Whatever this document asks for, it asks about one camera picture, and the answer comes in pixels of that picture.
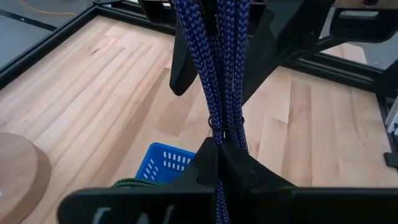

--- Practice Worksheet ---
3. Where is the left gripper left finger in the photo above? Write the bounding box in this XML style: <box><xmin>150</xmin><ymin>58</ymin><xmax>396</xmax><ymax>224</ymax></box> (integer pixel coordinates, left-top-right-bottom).
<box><xmin>172</xmin><ymin>136</ymin><xmax>221</xmax><ymax>190</ymax></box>

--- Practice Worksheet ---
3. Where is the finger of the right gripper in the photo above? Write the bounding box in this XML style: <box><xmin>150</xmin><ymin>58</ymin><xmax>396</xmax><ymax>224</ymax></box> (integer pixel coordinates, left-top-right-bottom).
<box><xmin>169</xmin><ymin>18</ymin><xmax>200</xmax><ymax>96</ymax></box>
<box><xmin>241</xmin><ymin>0</ymin><xmax>335</xmax><ymax>105</ymax></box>

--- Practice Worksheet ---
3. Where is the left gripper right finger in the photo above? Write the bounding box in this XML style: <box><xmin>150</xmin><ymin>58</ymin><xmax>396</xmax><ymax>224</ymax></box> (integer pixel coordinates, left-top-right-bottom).
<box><xmin>220</xmin><ymin>142</ymin><xmax>295</xmax><ymax>191</ymax></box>

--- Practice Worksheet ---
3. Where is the purple black braided cable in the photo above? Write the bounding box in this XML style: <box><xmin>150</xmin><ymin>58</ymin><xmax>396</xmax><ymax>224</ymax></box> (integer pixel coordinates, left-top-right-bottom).
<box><xmin>172</xmin><ymin>0</ymin><xmax>251</xmax><ymax>224</ymax></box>

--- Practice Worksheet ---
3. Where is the green black braided cable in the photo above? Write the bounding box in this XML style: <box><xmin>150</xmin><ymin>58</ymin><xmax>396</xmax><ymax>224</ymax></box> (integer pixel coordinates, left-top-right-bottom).
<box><xmin>109</xmin><ymin>177</ymin><xmax>170</xmax><ymax>190</ymax></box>

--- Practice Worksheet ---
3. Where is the blue plastic basket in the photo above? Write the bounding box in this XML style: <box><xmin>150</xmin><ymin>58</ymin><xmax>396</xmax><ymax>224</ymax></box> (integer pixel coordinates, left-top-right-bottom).
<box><xmin>134</xmin><ymin>142</ymin><xmax>197</xmax><ymax>185</ymax></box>

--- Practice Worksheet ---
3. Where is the white lamp with wooden base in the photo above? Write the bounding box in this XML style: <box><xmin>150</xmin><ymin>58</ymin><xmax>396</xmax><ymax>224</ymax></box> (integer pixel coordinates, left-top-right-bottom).
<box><xmin>0</xmin><ymin>132</ymin><xmax>52</xmax><ymax>224</ymax></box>

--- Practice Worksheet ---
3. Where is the yellow extension cord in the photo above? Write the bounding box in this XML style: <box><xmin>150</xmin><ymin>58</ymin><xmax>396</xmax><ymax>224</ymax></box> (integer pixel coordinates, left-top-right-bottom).
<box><xmin>18</xmin><ymin>0</ymin><xmax>78</xmax><ymax>16</ymax></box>

